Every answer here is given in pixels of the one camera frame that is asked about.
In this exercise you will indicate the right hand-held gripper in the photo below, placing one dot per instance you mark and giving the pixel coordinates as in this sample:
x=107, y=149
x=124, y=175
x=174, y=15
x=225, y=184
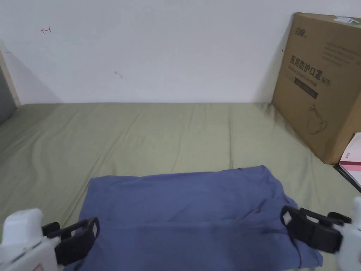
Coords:
x=354, y=240

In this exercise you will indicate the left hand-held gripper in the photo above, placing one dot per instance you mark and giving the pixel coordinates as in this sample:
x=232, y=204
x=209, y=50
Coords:
x=19, y=242

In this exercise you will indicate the dark blue shirt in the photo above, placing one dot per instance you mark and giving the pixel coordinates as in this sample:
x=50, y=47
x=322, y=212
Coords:
x=180, y=209

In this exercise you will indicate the white and pink box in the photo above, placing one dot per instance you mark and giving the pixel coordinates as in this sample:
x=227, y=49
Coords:
x=353, y=158

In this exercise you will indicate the brown cardboard carton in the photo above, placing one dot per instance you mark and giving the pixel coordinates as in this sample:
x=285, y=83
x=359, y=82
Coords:
x=324, y=118

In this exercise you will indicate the bed with pale green sheet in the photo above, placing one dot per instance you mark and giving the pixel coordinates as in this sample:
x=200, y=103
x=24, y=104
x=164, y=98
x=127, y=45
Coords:
x=158, y=135

